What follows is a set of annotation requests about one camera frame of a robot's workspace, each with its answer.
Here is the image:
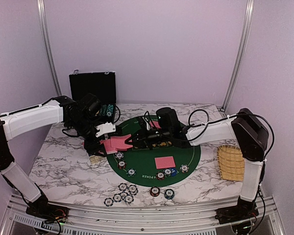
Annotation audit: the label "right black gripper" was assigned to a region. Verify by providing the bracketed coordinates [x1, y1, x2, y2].
[125, 125, 172, 150]

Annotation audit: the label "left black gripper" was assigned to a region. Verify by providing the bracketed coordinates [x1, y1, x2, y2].
[68, 116, 107, 157]

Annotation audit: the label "red playing card deck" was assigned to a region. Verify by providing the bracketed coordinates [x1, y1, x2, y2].
[100, 139, 118, 154]

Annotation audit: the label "red card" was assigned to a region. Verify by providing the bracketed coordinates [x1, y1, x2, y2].
[150, 120, 160, 128]
[154, 156, 176, 169]
[110, 134, 131, 147]
[115, 142, 133, 151]

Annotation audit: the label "blue chips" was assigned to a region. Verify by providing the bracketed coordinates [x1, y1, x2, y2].
[114, 152, 124, 160]
[180, 164, 189, 173]

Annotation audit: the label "blue small blind button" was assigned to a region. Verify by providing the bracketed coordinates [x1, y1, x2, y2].
[170, 168, 178, 177]

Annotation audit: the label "brown chip stack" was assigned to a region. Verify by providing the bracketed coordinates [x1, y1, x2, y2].
[149, 187, 160, 197]

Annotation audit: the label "teal chip stack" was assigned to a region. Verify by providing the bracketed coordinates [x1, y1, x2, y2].
[164, 189, 175, 200]

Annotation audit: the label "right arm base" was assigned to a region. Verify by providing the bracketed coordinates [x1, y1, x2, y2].
[215, 206, 259, 224]

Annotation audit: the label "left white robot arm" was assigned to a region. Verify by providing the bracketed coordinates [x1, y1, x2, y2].
[0, 94, 103, 218]

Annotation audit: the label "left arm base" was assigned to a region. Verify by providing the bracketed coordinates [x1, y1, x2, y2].
[26, 204, 69, 223]

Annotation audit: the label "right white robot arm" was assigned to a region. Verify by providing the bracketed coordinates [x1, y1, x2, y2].
[125, 107, 275, 219]

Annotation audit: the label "gold blue card box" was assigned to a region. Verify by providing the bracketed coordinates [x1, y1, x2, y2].
[89, 155, 106, 165]

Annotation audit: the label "round green poker mat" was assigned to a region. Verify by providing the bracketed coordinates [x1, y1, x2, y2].
[107, 117, 201, 187]

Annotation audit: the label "green chip row in case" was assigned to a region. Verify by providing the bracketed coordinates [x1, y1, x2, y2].
[99, 104, 107, 117]

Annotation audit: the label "teal chip row in case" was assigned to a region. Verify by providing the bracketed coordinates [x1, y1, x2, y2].
[106, 104, 114, 117]

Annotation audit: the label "scattered blue ten chip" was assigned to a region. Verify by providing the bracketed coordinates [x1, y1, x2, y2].
[124, 195, 134, 204]
[113, 193, 123, 202]
[118, 183, 127, 191]
[104, 197, 114, 207]
[120, 191, 128, 198]

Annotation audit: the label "black poker chip case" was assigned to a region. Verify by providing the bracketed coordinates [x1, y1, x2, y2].
[69, 71, 116, 122]

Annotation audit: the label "woven bamboo mat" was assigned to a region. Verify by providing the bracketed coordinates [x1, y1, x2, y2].
[217, 145, 245, 182]

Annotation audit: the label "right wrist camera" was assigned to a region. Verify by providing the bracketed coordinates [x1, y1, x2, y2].
[137, 111, 157, 131]

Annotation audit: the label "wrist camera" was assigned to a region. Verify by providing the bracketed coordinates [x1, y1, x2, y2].
[96, 122, 116, 137]
[137, 111, 157, 131]

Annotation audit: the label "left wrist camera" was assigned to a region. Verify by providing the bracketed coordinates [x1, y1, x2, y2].
[96, 122, 116, 137]

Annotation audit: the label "left aluminium frame post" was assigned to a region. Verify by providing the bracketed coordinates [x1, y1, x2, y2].
[37, 0, 62, 96]

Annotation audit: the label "aluminium frame post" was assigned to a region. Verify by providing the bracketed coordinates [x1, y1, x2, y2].
[220, 0, 255, 112]
[37, 0, 62, 96]

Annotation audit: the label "right aluminium frame post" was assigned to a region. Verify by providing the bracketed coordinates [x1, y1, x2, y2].
[220, 0, 255, 112]

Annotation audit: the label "front aluminium rail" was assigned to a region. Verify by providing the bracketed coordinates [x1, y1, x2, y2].
[0, 194, 286, 235]

